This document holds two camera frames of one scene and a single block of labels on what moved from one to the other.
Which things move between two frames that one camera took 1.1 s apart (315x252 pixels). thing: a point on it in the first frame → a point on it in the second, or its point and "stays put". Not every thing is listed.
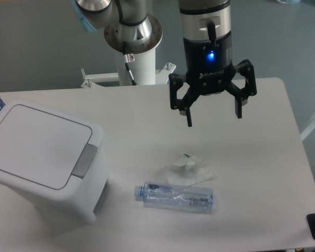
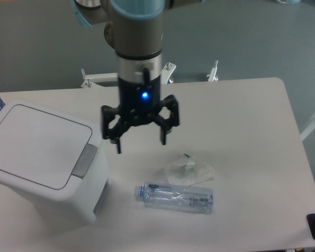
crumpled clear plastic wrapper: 188,170 stays put
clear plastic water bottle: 175,197 stays put
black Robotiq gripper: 209,69 → 138,102
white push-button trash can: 54,161 stays put
